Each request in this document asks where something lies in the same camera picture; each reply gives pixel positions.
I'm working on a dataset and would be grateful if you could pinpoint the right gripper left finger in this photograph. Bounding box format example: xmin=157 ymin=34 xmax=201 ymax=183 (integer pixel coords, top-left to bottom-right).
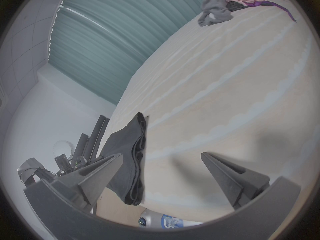
xmin=51 ymin=153 xmax=123 ymax=209

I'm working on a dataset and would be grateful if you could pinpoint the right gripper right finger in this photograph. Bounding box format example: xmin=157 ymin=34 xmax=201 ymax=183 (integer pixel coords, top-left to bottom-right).
xmin=201 ymin=152 xmax=270 ymax=211

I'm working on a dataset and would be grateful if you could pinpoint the black garment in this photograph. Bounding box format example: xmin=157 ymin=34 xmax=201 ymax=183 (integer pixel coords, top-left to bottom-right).
xmin=101 ymin=112 xmax=150 ymax=206

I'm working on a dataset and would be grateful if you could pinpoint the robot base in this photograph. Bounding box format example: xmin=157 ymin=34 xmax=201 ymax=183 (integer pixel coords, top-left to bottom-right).
xmin=139 ymin=208 xmax=205 ymax=229

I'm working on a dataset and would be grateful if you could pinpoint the black chest of drawers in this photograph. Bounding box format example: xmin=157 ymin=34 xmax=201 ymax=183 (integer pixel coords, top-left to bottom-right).
xmin=75 ymin=115 xmax=110 ymax=164

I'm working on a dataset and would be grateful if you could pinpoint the round white mirror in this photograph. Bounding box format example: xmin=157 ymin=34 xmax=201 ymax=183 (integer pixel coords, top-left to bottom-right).
xmin=53 ymin=140 xmax=73 ymax=159

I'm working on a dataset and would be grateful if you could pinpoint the bed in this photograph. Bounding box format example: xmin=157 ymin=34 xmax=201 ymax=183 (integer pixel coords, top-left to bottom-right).
xmin=96 ymin=0 xmax=318 ymax=228

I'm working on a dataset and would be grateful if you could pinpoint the blue-green curtain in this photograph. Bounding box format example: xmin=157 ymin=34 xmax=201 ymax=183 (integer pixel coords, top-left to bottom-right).
xmin=61 ymin=0 xmax=213 ymax=59
xmin=47 ymin=6 xmax=155 ymax=106

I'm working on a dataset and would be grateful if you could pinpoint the grey garment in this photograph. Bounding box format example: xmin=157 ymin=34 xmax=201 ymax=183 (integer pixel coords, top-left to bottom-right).
xmin=198 ymin=0 xmax=233 ymax=27

